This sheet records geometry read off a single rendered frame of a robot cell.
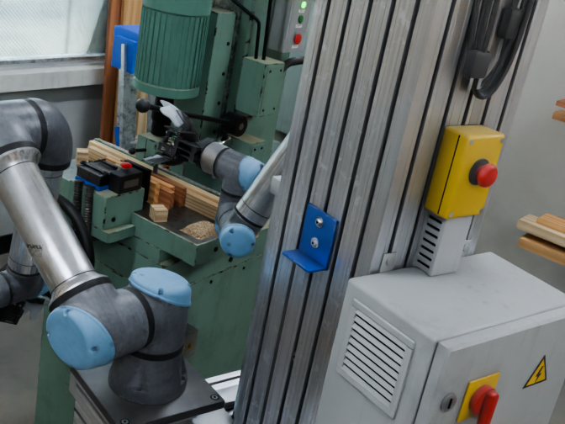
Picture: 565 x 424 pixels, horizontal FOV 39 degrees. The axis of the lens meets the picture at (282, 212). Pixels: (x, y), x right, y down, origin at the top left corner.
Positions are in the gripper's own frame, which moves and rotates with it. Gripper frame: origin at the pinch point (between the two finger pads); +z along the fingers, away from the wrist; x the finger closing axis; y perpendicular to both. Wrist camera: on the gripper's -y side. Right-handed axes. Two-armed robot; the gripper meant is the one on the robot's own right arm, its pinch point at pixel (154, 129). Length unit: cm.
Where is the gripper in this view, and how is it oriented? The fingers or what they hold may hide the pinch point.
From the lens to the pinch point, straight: 201.7
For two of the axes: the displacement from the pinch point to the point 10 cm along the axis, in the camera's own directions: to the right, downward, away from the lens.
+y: -5.3, 0.2, -8.5
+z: -7.9, -3.7, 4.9
